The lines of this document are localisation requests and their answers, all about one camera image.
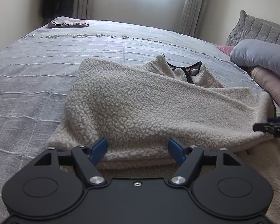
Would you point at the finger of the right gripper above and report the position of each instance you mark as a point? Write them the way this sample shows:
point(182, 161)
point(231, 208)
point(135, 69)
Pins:
point(272, 126)

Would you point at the grey checked bedspread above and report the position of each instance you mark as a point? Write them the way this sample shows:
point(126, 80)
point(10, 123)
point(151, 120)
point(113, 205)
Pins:
point(38, 70)

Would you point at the small pink pillow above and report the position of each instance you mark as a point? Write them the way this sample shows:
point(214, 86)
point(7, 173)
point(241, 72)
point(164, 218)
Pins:
point(225, 49)

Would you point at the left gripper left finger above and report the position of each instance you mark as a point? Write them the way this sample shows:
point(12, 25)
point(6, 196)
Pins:
point(86, 158)

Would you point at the right grey curtain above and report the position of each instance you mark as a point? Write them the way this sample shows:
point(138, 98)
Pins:
point(191, 17)

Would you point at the grey quilted cushion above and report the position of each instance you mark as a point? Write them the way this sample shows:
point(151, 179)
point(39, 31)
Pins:
point(250, 27)

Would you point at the blue-grey pillow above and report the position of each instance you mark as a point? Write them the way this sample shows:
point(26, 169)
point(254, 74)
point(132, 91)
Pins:
point(253, 53)

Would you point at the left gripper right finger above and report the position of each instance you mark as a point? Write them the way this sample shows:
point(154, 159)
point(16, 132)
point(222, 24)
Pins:
point(189, 161)

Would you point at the left grey curtain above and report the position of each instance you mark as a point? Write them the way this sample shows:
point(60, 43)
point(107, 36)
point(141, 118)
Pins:
point(82, 9)

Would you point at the grey curtain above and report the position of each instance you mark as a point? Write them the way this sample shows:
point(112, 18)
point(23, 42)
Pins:
point(191, 17)
point(82, 9)

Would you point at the cream fleece jacket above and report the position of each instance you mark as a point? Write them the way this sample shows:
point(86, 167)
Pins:
point(138, 108)

